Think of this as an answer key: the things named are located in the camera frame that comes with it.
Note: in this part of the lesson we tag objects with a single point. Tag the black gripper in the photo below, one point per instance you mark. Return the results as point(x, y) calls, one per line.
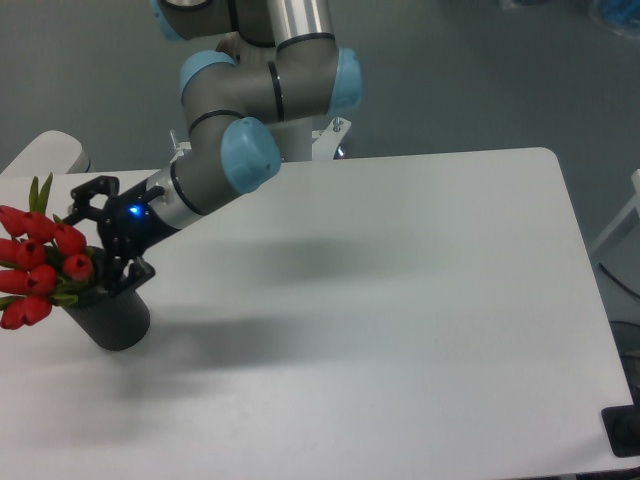
point(127, 226)

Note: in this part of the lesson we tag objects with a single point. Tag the red tulip bouquet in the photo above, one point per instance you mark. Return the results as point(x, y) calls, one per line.
point(45, 262)

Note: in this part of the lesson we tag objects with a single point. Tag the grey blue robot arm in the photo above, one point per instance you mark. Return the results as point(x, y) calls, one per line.
point(229, 105)

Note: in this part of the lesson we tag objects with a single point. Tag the black ribbed cylindrical vase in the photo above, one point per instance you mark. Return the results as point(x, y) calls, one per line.
point(114, 323)

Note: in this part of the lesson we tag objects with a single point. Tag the white rounded side table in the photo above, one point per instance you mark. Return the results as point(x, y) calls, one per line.
point(51, 152)

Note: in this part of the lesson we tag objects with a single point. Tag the black device at table edge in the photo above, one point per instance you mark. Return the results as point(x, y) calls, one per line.
point(622, 428)

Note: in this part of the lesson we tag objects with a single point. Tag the blue plastic bag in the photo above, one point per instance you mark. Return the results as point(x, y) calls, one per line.
point(620, 17)

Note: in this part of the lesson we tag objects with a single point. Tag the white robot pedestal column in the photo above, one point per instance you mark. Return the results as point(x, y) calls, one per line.
point(294, 139)

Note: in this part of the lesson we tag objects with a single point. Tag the white pedestal base frame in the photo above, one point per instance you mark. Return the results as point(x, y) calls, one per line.
point(328, 143)

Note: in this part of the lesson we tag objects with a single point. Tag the white frame at right edge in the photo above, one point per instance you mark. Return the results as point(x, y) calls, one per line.
point(620, 226)

